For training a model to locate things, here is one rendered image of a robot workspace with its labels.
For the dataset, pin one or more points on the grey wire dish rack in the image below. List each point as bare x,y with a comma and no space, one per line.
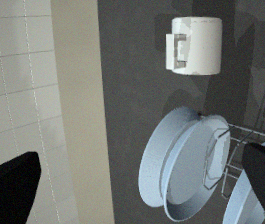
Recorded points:
229,163

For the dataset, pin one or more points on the white mug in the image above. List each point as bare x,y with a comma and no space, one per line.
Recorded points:
195,45

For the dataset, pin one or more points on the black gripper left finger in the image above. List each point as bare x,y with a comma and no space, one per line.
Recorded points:
19,179

